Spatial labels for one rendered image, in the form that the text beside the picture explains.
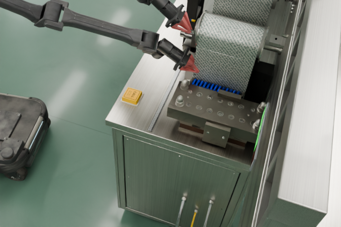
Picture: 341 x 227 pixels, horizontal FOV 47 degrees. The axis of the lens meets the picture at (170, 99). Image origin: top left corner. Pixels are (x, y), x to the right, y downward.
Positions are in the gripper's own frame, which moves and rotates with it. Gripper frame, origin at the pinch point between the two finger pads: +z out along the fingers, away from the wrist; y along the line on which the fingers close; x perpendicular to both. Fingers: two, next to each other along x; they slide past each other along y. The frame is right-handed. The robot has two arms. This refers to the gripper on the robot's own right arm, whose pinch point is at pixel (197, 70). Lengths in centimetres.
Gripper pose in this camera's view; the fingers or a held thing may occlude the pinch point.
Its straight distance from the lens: 165.8
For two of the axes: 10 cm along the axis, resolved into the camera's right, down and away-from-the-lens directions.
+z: 7.9, 5.6, 2.2
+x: 5.2, -4.3, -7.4
